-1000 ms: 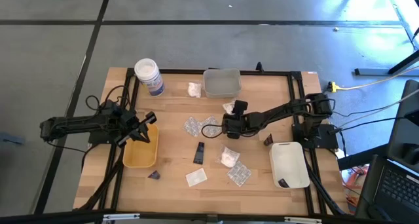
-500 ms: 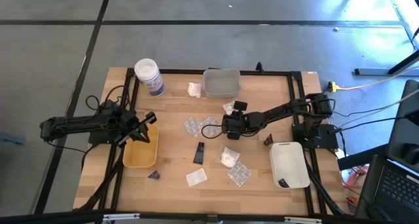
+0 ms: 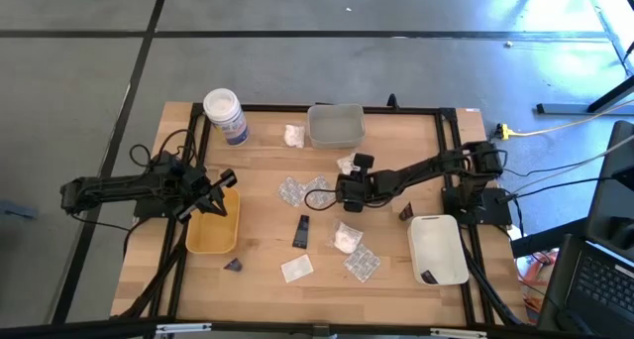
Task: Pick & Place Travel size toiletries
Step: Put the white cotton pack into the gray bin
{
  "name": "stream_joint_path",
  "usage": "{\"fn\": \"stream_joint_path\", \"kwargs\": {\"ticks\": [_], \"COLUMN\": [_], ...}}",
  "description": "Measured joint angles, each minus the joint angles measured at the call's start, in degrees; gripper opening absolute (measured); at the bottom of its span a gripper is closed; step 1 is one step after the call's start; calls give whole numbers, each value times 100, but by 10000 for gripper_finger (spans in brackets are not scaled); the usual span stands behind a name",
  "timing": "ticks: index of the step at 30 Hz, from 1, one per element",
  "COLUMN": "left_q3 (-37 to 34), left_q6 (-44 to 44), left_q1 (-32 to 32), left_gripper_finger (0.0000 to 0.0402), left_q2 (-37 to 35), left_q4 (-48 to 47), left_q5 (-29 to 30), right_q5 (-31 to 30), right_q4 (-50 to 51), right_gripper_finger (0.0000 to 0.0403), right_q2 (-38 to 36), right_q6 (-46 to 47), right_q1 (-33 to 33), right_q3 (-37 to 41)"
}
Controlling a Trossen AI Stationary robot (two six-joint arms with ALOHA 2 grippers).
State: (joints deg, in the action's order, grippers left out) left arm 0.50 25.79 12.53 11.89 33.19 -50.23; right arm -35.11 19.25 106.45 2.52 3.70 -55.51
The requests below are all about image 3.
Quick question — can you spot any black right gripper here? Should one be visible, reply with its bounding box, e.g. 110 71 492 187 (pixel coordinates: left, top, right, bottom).
336 153 380 214

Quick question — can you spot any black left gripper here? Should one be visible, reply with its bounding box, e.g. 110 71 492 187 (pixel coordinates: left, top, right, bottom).
173 169 239 225

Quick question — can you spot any clear bag of cotton pads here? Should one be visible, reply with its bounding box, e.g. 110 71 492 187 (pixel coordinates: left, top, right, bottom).
336 153 361 176
326 219 366 255

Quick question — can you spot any printed foil wipe packet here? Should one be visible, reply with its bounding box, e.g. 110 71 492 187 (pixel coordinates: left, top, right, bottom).
304 174 338 209
276 176 309 209
342 243 381 283

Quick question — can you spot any clear bag of cotton swabs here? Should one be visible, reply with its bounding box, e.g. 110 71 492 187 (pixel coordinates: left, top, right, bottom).
283 124 306 149

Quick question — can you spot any white sachet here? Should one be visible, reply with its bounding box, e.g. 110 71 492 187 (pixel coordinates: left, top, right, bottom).
279 254 315 284

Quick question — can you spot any yellow plastic bin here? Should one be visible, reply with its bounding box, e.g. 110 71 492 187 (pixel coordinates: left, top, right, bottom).
184 185 242 256

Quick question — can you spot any grey plastic bin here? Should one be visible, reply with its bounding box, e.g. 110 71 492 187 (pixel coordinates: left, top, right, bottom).
306 103 367 151

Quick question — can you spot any white disinfecting wipes canister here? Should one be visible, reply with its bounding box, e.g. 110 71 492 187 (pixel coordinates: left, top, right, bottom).
202 87 251 148

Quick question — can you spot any white plastic bin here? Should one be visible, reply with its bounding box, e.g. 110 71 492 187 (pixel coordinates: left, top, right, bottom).
406 213 471 286

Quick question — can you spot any black crossbar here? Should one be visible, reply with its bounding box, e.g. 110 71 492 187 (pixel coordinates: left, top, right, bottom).
0 314 634 339

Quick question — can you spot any blue-grey floor object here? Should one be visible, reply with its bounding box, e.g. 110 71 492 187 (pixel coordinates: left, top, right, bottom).
0 198 40 221

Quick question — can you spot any black stand beam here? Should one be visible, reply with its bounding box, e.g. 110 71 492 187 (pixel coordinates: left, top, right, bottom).
509 216 591 259

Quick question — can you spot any grey metal table foot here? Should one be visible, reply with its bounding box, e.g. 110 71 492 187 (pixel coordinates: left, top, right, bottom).
536 102 598 116

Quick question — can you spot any black laptop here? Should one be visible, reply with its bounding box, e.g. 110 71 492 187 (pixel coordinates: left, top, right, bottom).
537 233 634 339

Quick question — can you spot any black monitor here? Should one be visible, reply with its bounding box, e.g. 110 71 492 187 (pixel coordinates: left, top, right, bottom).
583 119 634 264

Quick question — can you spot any black table leg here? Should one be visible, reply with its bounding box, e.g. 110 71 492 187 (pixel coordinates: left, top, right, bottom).
586 74 634 114

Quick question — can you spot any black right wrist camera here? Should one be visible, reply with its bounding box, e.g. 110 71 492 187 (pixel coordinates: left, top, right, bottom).
365 173 386 197

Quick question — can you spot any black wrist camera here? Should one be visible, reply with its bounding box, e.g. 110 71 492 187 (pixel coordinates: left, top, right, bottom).
365 173 386 197
183 172 208 197

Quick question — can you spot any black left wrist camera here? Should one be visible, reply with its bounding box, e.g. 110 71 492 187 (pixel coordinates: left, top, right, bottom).
183 172 208 197

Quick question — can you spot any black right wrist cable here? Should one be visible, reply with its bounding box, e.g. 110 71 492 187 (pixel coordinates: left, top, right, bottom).
303 187 343 213

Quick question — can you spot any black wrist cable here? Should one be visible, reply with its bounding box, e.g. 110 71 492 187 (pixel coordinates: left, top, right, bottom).
129 128 202 181
303 187 343 213

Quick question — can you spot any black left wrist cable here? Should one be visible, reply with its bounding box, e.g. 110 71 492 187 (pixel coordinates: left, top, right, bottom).
129 128 202 181

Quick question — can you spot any black left arm cable bundle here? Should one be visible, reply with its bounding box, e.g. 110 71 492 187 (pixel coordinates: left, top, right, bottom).
118 219 192 321

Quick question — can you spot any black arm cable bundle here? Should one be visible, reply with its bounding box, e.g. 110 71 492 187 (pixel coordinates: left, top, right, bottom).
118 219 192 321
460 239 529 328

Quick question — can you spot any black aluminium table frame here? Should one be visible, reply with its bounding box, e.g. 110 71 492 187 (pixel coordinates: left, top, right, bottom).
111 102 527 330

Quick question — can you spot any silver bracket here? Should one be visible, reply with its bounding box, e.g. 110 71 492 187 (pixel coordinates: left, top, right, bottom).
155 322 213 336
429 327 488 339

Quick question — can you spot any yellow extension cord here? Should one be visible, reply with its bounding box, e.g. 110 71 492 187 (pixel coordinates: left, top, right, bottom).
494 98 634 142

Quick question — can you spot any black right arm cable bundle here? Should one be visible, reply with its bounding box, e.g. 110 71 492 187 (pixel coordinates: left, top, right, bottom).
460 239 529 328

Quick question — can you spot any thin black cable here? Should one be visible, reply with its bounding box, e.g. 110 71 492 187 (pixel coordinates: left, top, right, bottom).
494 175 634 204

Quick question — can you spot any light grey cable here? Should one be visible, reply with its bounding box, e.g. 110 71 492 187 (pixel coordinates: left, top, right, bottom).
512 134 634 193

